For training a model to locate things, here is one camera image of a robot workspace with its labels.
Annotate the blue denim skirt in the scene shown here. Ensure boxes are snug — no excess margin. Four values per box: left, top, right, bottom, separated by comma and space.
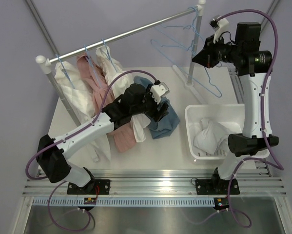
133, 76, 181, 140

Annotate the blue hanger of blouse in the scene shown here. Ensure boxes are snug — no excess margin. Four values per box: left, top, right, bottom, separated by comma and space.
101, 39, 118, 72

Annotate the metal clothes rack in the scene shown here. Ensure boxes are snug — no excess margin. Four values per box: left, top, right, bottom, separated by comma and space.
35, 0, 206, 126

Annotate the pink dress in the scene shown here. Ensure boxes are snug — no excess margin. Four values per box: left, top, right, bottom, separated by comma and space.
76, 55, 138, 153

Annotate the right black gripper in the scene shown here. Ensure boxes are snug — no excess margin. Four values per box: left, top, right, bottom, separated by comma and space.
193, 34, 242, 69

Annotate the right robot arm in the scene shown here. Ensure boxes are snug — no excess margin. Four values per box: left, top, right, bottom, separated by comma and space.
192, 19, 279, 195

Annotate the white shirt on hanger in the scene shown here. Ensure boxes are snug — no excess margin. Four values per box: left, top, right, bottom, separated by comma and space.
55, 61, 111, 162

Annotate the blue hanger of denim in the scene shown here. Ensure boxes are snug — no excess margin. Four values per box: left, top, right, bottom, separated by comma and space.
150, 39, 222, 98

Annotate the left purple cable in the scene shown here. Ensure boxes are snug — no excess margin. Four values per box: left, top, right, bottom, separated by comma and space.
25, 70, 161, 231

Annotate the blue hanger of shirt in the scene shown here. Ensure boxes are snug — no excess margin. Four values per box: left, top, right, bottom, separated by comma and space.
55, 54, 75, 89

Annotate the blue hanger of dress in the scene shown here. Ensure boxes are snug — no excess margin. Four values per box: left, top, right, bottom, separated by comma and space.
84, 45, 103, 88

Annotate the light blue white skirt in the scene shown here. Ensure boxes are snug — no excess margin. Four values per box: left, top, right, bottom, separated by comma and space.
193, 118, 233, 155

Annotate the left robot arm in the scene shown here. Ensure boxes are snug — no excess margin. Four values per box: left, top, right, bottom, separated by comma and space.
36, 81, 169, 194

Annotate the white plastic basket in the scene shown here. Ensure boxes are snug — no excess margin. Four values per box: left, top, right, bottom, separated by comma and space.
184, 103, 271, 160

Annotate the white ruffled blouse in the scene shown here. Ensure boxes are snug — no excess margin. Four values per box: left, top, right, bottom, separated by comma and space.
96, 46, 150, 143

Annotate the white slotted cable duct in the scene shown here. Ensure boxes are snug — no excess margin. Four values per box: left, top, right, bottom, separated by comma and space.
33, 197, 215, 207

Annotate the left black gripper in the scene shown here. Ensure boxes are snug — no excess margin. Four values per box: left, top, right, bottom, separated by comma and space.
131, 84, 169, 122

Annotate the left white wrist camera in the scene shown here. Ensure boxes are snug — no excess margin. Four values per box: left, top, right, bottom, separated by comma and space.
150, 82, 170, 104

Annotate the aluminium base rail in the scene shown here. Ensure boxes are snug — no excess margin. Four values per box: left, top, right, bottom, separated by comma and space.
22, 170, 287, 198

